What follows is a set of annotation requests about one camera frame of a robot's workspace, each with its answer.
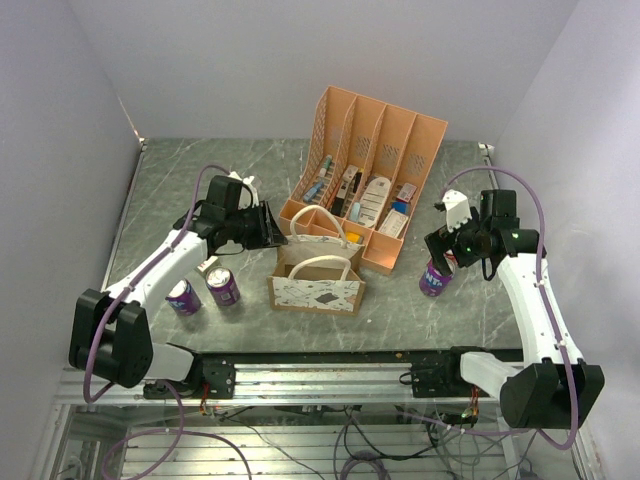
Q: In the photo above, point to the pink small box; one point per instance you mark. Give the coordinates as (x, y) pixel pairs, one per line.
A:
(406, 192)

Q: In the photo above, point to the peach plastic desk organizer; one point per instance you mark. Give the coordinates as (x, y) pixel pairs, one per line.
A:
(373, 137)

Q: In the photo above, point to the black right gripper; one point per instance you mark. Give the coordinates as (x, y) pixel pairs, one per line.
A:
(435, 243)

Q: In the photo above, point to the blue small box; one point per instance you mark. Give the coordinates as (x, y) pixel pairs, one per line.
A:
(401, 207)

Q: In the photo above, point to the white oval labelled pouch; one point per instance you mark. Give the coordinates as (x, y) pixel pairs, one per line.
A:
(372, 201)

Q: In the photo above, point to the white flat box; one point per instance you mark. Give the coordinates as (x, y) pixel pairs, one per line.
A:
(393, 224)

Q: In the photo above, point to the blue glue bottle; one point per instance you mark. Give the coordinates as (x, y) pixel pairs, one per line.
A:
(312, 192)

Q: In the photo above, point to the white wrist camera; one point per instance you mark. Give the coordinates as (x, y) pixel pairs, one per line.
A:
(249, 193)
(456, 206)

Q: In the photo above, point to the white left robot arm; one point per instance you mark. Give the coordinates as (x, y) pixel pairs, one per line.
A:
(111, 336)

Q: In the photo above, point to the canvas bag with rope handles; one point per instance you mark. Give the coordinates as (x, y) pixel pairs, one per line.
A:
(317, 273)

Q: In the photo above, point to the small white red box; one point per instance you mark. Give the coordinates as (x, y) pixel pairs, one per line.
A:
(206, 266)

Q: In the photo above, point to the purple soda can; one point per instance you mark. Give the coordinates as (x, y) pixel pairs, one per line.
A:
(222, 286)

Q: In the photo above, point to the purple fanta can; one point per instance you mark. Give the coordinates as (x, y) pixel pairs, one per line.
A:
(183, 299)
(432, 282)

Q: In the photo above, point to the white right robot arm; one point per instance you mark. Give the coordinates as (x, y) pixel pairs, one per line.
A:
(555, 388)

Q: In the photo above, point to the black marker pen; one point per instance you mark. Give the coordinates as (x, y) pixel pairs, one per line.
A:
(348, 186)

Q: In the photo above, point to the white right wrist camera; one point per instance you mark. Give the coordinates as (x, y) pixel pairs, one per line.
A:
(456, 206)

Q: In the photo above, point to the yellow sponge block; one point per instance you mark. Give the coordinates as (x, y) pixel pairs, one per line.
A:
(354, 237)

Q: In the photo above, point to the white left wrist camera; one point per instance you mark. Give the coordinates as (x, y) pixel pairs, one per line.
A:
(249, 193)

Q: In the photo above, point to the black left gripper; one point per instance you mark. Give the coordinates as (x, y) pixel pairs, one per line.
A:
(269, 233)

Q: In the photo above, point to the aluminium mounting rail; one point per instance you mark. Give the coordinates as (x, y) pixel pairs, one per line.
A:
(280, 384)

